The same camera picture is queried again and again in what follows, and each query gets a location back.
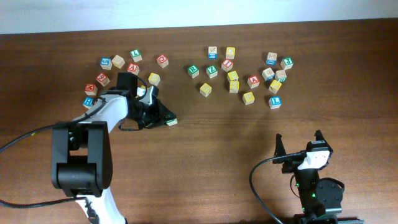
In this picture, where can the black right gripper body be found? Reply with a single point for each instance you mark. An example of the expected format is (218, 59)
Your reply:
(292, 165)

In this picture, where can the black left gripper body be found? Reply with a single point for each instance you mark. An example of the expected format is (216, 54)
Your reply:
(147, 114)

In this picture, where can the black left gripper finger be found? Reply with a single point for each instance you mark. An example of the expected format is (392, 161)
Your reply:
(165, 113)
(156, 124)

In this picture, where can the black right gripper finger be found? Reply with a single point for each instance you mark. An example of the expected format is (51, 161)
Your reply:
(319, 136)
(279, 147)

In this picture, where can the red side wooden block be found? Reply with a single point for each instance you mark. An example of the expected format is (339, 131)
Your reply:
(172, 122)

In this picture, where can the red C letter block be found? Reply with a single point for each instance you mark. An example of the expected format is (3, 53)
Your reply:
(162, 61)

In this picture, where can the red I letter block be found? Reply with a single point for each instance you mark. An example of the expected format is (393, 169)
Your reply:
(227, 65)

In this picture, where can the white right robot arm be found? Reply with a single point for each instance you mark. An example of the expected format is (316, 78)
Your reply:
(320, 198)

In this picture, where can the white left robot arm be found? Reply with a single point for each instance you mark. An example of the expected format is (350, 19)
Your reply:
(82, 163)

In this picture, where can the yellow block left cluster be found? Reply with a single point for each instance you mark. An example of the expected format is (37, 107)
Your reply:
(154, 79)

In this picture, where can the yellow block cluster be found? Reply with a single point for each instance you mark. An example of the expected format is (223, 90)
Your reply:
(275, 86)
(154, 79)

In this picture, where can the yellow block near R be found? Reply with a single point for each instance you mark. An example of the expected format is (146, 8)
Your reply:
(205, 89)

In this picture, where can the blue L letter block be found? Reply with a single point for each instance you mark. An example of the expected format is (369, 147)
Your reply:
(275, 102)

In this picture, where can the red A block left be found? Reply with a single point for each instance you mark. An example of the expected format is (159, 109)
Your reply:
(133, 68)

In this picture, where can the green R letter block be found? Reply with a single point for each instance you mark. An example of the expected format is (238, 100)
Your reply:
(193, 71)

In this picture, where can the red 6 number block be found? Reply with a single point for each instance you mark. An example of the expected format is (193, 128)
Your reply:
(103, 79)

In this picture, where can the blue H block upper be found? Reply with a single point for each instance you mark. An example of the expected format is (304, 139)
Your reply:
(88, 102)

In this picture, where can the plain wooden block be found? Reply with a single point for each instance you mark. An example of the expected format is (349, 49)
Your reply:
(118, 61)

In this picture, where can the yellow umbrella picture block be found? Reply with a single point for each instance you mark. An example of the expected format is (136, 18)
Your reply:
(248, 98)

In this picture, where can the red M letter block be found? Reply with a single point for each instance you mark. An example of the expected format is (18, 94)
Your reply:
(91, 89)

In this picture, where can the green Z letter block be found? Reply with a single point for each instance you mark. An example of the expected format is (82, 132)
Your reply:
(212, 71)

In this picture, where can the green L letter block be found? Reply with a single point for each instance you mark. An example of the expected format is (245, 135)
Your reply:
(136, 55)

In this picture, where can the yellow block right cluster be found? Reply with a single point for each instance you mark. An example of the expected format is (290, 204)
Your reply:
(275, 86)

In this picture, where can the blue G letter block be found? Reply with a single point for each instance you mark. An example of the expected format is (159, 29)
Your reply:
(106, 63)

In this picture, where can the yellow block lower middle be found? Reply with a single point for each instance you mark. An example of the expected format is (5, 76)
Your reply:
(234, 86)

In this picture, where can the red A letter block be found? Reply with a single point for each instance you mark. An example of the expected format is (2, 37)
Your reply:
(253, 81)

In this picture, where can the green R side block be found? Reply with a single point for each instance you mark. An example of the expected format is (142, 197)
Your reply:
(280, 75)

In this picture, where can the yellow block upper middle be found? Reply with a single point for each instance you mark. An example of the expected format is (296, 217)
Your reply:
(232, 76)

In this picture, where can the blue side wooden block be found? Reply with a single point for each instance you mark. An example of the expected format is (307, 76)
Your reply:
(268, 74)

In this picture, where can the blue side top block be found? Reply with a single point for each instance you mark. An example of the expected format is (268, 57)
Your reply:
(212, 52)

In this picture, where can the green J letter block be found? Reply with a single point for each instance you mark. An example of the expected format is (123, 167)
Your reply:
(287, 63)

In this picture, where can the yellow top back block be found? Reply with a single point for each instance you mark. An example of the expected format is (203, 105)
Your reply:
(230, 53)

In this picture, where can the blue X wooden block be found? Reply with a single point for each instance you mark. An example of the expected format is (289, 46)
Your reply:
(271, 59)

